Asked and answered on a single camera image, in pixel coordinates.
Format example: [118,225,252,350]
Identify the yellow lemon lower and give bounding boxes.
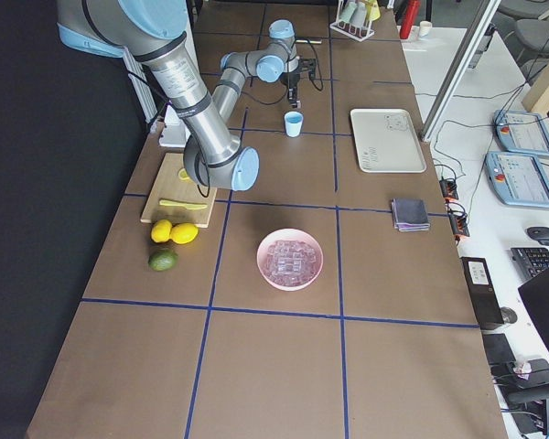
[169,223,199,245]

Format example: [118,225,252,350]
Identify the aluminium frame post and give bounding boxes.
[420,0,501,142]

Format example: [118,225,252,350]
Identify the yellow lemon upper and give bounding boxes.
[150,219,173,243]

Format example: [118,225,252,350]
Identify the cream bear tray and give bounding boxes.
[350,109,426,174]

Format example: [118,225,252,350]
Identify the yellow lemon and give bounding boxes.
[150,219,173,243]
[169,223,199,245]

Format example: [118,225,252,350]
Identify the teach pendant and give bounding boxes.
[485,152,549,209]
[493,110,549,158]

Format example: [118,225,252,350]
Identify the black box device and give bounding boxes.
[460,257,504,330]

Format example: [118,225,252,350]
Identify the lower teach pendant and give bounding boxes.
[485,152,549,209]

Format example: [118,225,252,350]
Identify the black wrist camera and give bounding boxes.
[298,58,318,80]

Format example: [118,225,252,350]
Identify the bamboo cutting board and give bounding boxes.
[140,153,217,228]

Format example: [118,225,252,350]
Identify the upper teach pendant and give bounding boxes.
[493,110,549,158]

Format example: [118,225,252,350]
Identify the yellow plastic knife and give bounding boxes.
[158,198,208,210]

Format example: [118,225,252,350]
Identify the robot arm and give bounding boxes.
[57,0,299,191]

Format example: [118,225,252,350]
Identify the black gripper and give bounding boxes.
[285,71,301,109]

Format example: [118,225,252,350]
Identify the white wire cup rack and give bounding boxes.
[329,0,375,42]

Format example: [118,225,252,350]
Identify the steel muddler black tip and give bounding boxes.
[296,38,322,45]

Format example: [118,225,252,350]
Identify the lemon slices stack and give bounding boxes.
[178,168,192,182]

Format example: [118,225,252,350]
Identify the mint green cup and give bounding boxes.
[338,0,358,24]

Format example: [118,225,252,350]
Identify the black keyboard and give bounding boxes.
[511,247,549,281]

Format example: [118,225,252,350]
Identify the red bottle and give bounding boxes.
[399,0,421,40]

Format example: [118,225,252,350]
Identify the clear ice cubes pile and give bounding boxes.
[264,240,318,286]

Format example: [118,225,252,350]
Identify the grey folded cloth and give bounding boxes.
[391,198,430,231]

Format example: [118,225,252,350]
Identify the yellow cup on rack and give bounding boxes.
[364,0,381,22]

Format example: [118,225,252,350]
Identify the light blue plastic cup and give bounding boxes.
[284,111,304,137]

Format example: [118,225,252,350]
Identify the pink bowl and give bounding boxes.
[256,229,323,292]

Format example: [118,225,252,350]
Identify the black computer mouse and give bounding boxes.
[526,226,549,246]

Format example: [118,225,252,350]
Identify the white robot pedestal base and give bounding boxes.
[159,106,190,149]

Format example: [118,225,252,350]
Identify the white cup on rack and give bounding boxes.
[350,3,368,28]

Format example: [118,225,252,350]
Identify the green avocado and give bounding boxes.
[148,249,178,272]

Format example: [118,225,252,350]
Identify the small white paper cup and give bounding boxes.
[417,20,433,38]

